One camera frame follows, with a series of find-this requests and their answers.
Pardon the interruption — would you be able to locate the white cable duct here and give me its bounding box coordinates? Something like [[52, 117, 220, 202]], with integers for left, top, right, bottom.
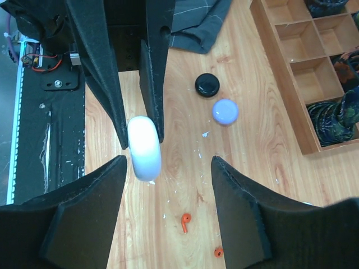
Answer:
[[6, 41, 27, 205]]

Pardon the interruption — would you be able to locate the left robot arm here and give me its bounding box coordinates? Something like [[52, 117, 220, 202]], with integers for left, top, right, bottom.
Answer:
[[1, 0, 175, 149]]

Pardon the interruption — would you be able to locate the black earbud charging case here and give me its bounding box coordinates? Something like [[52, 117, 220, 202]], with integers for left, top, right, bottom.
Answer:
[[195, 73, 220, 98]]

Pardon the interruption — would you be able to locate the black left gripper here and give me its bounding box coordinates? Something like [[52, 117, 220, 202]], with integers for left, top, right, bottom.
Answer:
[[65, 0, 175, 149]]

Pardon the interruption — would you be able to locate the orange earbud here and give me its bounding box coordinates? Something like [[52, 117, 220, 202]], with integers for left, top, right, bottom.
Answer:
[[214, 247, 224, 258], [181, 213, 191, 234]]

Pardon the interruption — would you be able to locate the white earbud charging case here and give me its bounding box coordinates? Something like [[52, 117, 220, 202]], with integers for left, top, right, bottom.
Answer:
[[127, 116, 162, 182]]

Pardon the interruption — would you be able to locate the red patterned rolled necktie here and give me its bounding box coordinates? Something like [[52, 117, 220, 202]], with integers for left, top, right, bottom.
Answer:
[[332, 47, 358, 92]]

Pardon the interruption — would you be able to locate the lilac earbud charging case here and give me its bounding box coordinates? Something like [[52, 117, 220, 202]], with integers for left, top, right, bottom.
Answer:
[[212, 99, 239, 126]]

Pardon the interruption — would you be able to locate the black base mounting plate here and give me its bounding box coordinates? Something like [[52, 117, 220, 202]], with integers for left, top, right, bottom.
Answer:
[[14, 41, 85, 204]]

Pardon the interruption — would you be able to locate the grey checked cloth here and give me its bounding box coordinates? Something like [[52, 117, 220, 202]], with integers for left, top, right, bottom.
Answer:
[[169, 0, 232, 54]]

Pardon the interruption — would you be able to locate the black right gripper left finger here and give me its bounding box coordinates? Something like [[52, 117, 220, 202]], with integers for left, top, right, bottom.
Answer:
[[1, 155, 127, 268]]

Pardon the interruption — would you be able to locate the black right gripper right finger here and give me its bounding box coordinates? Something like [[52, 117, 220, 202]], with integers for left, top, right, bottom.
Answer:
[[211, 156, 358, 268]]

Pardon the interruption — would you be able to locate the wooden compartment tray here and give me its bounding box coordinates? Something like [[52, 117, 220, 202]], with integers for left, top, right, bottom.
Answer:
[[250, 1, 358, 155]]

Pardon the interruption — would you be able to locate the green rolled necktie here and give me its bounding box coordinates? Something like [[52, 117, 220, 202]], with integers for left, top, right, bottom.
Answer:
[[304, 0, 348, 18]]

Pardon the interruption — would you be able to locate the dark rolled necktie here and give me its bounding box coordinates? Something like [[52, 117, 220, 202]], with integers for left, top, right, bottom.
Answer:
[[307, 87, 358, 147]]

